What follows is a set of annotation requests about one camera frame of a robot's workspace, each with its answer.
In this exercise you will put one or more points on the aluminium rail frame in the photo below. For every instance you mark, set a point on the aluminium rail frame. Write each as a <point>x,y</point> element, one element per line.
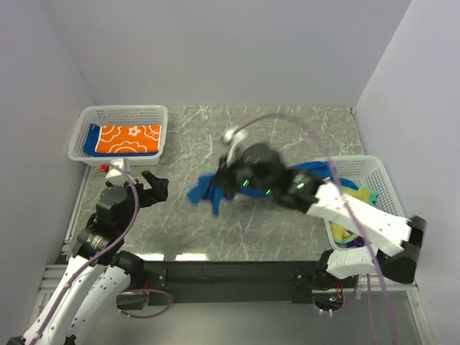
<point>54,272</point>

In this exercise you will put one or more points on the orange floral folded towel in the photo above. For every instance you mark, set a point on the orange floral folded towel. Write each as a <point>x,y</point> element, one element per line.
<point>128,140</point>

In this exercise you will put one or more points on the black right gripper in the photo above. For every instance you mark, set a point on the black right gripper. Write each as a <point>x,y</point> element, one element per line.
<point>225,172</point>

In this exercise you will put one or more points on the right white plastic basket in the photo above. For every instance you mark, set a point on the right white plastic basket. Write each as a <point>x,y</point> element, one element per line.
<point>377,179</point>

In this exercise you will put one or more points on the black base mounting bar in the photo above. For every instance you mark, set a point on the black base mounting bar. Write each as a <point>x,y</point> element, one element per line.
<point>231,282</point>

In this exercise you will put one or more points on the purple towel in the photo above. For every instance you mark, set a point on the purple towel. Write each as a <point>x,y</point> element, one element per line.
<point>349,238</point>

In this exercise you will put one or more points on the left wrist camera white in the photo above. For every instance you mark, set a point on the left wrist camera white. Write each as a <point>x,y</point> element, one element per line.
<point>115,169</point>

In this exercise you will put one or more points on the yellow teal patterned towel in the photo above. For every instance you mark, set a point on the yellow teal patterned towel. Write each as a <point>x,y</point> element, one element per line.
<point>336,228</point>

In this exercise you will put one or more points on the left white plastic basket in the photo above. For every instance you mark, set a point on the left white plastic basket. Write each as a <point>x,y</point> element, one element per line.
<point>116,115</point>

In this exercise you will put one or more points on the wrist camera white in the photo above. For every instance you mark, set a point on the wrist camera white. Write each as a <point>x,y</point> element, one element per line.
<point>115,169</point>
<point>233,136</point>

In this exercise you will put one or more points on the white plastic basket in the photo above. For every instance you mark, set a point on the white plastic basket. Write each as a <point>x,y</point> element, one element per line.
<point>377,179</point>
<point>116,115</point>

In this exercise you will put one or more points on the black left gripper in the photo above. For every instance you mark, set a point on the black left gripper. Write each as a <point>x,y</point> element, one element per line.
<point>157,192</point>

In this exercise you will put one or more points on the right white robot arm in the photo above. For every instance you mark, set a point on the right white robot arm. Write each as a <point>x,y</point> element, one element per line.
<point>298,193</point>

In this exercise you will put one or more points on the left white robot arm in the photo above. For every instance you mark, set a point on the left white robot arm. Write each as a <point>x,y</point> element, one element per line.
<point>98,270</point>

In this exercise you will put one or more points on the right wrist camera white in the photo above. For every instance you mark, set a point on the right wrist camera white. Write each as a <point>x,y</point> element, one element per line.
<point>233,136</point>

